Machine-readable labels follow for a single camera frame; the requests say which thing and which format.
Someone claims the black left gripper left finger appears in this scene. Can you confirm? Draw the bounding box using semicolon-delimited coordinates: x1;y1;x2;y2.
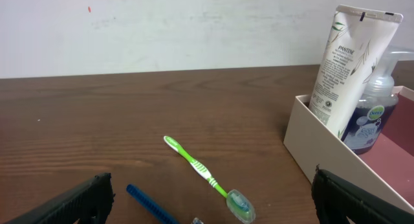
8;172;114;224

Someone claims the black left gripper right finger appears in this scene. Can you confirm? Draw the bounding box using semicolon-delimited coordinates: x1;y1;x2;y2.
311;168;413;224

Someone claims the clear foam soap pump bottle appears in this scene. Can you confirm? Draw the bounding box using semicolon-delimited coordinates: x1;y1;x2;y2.
342;46;413;155

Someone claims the blue disposable razor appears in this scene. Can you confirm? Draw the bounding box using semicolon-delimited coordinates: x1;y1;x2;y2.
126;184;179;224

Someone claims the white box with pink interior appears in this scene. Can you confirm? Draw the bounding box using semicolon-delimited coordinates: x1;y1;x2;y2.
283;86;413;213

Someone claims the green white toothbrush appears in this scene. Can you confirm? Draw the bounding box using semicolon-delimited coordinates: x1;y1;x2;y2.
163;136;256;224

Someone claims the white Pantene tube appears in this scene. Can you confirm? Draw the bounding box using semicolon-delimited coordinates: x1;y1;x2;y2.
309;5;403;137

